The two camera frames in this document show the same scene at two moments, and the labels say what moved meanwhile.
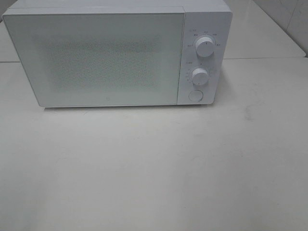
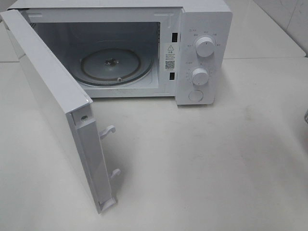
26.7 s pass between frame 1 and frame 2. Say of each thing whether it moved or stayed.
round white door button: stayed
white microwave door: moved
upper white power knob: stayed
